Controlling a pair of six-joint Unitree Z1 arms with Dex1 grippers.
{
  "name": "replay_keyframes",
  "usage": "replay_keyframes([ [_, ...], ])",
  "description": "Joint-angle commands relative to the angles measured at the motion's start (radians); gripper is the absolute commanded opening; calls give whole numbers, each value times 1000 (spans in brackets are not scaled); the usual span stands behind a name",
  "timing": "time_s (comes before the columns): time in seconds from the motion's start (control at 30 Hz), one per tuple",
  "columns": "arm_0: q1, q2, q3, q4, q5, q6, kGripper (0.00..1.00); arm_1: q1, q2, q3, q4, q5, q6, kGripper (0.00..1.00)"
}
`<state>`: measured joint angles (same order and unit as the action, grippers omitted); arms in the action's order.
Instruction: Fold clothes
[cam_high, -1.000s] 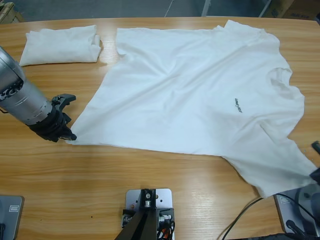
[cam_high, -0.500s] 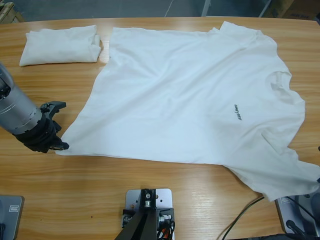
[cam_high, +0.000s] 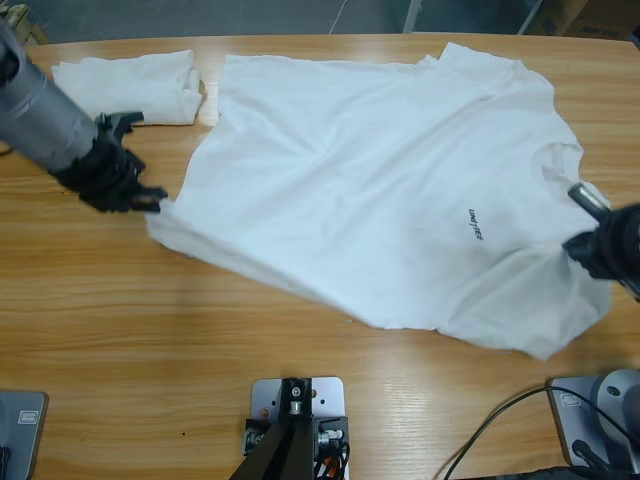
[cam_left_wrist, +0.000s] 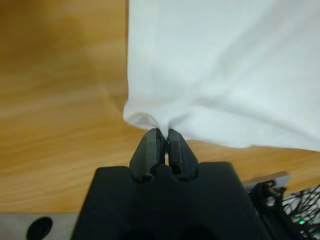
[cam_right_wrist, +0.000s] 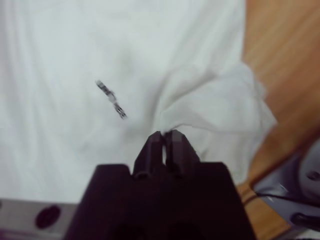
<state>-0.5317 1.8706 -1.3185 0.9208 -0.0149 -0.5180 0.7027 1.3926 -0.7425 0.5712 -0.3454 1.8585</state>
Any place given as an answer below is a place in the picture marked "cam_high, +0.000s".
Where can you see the white T-shirt with black print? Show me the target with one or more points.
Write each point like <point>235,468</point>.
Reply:
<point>350,190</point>

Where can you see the dark camera post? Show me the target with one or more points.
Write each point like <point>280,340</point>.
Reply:
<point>285,450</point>

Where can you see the white metal leg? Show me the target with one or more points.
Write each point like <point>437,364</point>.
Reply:
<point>413,15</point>
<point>530,15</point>

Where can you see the folded white T-shirt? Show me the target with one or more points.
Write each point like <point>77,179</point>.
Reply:
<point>140,85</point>

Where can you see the wooden pallet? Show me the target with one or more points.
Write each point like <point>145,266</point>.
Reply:
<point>36,27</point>

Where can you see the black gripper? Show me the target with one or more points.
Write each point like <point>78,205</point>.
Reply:
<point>105,175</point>
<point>620,245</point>

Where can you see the cardboard box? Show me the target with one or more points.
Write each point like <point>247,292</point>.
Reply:
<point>600,15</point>

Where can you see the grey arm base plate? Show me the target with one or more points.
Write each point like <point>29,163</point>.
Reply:
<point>25,445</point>
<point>567,425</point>

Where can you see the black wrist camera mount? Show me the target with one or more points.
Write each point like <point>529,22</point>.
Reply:
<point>125,120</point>

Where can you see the white mounting block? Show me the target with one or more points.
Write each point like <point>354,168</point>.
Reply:
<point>331,395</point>

